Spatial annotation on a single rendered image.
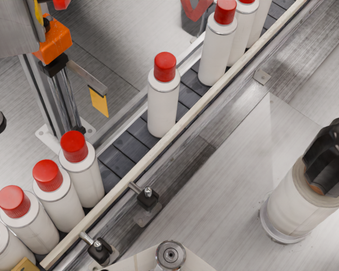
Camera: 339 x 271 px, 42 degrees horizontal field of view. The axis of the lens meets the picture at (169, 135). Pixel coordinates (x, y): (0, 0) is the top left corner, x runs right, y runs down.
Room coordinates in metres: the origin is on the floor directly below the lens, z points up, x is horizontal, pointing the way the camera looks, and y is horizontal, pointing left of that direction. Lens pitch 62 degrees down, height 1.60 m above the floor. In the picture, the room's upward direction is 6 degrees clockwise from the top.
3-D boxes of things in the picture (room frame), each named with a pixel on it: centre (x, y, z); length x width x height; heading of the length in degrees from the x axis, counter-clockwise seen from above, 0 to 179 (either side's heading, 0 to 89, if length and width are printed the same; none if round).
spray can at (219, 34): (0.52, -0.07, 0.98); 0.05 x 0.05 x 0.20
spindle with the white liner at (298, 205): (0.25, -0.21, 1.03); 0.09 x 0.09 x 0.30
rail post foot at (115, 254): (0.15, 0.09, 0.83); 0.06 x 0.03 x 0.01; 143
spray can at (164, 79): (0.40, 0.02, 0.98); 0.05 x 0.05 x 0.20
